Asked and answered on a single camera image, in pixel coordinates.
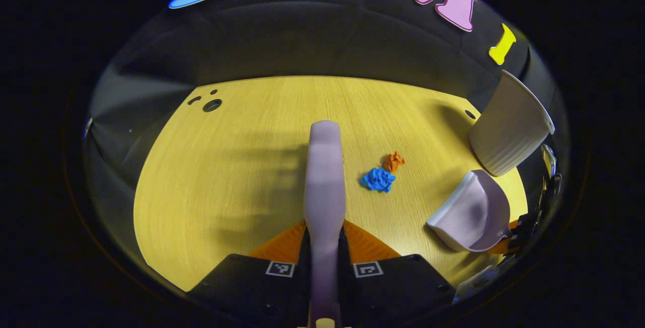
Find pink dustpan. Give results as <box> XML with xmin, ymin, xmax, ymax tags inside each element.
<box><xmin>426</xmin><ymin>169</ymin><xmax>512</xmax><ymax>253</ymax></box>

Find black backdrop cloth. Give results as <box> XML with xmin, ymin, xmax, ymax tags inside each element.
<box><xmin>83</xmin><ymin>0</ymin><xmax>570</xmax><ymax>278</ymax></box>

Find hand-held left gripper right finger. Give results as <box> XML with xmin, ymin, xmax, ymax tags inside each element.
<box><xmin>338</xmin><ymin>220</ymin><xmax>455</xmax><ymax>328</ymax></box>

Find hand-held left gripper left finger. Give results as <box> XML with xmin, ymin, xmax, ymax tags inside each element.
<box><xmin>186</xmin><ymin>220</ymin><xmax>311</xmax><ymax>328</ymax></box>

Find small pink broom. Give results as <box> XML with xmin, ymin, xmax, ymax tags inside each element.
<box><xmin>304</xmin><ymin>120</ymin><xmax>347</xmax><ymax>328</ymax></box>

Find blue paper trash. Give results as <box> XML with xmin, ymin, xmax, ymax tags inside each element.
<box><xmin>360</xmin><ymin>168</ymin><xmax>397</xmax><ymax>193</ymax></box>

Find white ribbed garbage bin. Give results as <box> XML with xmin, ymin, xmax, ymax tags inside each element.
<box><xmin>469</xmin><ymin>70</ymin><xmax>555</xmax><ymax>177</ymax></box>

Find orange paper trash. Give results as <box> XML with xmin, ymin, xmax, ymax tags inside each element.
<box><xmin>383</xmin><ymin>151</ymin><xmax>405</xmax><ymax>173</ymax></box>

